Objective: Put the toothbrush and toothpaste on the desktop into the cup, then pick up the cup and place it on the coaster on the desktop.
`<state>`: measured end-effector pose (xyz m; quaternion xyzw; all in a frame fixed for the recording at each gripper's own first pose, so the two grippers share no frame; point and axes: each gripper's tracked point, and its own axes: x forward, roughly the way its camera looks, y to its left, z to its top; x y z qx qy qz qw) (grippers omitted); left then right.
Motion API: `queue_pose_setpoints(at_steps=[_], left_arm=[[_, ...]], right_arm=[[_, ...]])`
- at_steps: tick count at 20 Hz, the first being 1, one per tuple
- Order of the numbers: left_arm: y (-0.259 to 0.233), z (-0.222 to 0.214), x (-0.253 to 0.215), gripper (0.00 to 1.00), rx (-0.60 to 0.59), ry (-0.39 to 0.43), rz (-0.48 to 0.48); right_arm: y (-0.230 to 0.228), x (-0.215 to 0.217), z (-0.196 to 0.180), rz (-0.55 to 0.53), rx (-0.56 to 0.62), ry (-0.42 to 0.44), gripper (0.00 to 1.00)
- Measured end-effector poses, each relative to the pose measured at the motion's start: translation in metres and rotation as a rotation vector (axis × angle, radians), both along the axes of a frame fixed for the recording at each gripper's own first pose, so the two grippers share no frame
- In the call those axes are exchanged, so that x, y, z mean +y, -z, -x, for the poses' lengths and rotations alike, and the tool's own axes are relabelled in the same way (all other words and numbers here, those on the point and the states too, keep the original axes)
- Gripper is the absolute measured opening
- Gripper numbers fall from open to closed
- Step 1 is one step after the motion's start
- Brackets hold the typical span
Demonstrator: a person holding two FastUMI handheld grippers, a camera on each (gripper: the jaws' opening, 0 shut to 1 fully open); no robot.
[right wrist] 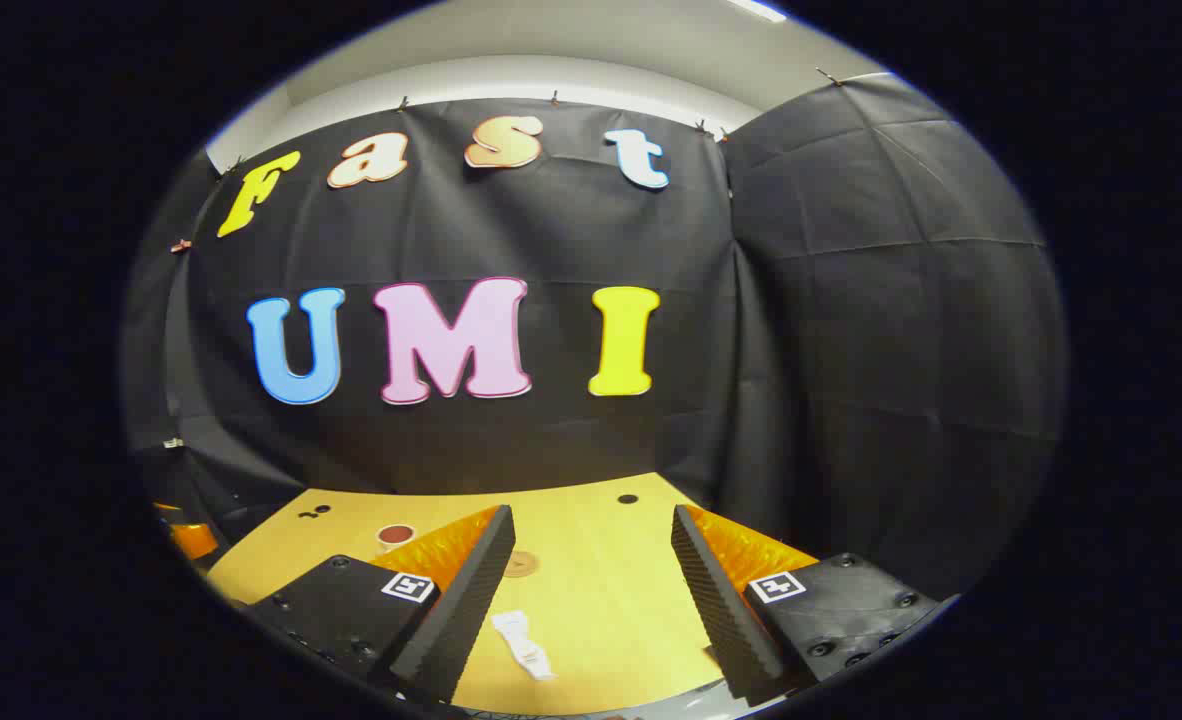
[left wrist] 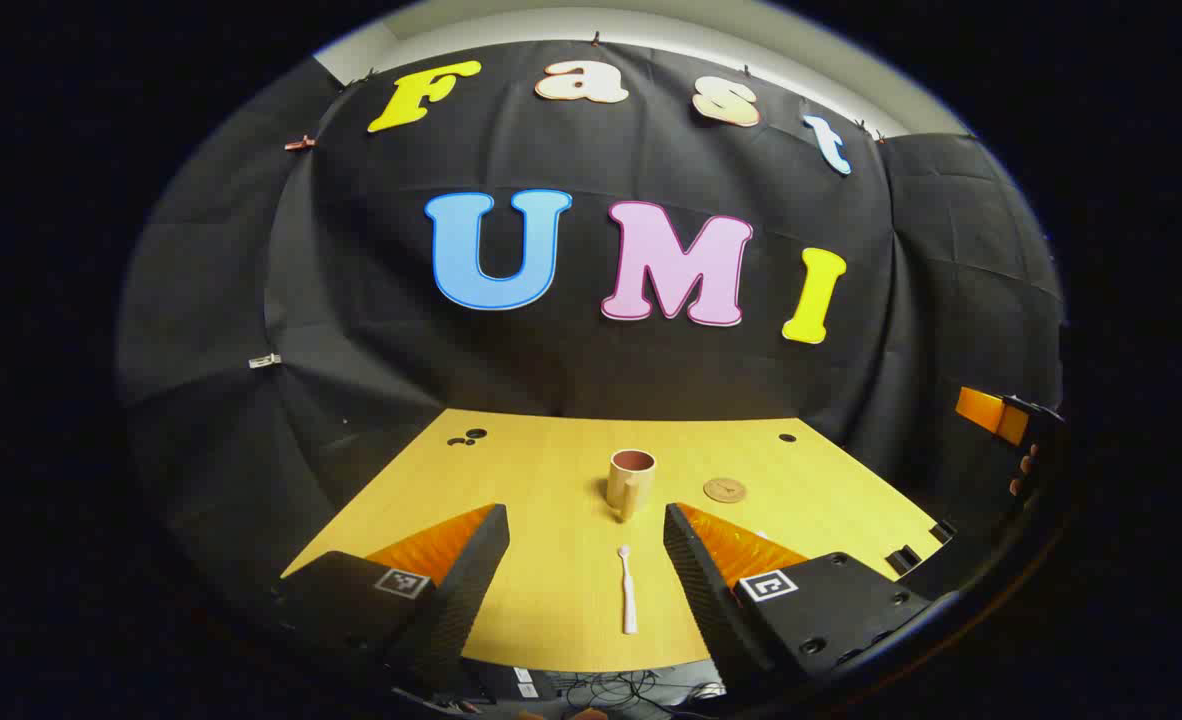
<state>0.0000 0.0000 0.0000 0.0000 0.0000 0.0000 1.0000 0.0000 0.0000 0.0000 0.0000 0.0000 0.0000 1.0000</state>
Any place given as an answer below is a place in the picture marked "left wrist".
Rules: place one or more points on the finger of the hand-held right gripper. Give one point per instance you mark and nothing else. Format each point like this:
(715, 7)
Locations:
(986, 412)

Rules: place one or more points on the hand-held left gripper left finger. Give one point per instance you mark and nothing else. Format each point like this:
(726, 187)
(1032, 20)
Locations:
(466, 600)

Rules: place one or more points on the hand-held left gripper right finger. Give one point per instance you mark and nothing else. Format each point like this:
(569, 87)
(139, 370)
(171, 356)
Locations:
(706, 590)

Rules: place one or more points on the white toothbrush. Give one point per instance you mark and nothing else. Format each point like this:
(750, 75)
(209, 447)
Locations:
(629, 600)

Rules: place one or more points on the round cork coaster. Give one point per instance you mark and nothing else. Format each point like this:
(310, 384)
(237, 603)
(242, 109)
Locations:
(725, 490)

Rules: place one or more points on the beige cup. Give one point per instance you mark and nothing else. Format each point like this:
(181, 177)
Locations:
(631, 485)

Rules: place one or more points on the wooden desktop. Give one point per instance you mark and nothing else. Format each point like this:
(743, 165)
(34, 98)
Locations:
(551, 480)

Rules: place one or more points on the black box with white labels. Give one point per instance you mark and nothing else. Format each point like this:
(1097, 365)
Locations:
(511, 683)

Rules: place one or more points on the black backdrop cloth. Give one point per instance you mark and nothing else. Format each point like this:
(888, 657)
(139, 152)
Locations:
(591, 370)

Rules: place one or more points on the white cloth clip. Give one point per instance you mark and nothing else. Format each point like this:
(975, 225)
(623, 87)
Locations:
(264, 360)

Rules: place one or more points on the orange cloth clip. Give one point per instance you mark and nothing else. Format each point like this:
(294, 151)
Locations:
(299, 143)

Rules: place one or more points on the black desk edge bracket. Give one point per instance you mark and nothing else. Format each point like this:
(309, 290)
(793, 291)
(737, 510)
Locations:
(901, 558)
(941, 530)

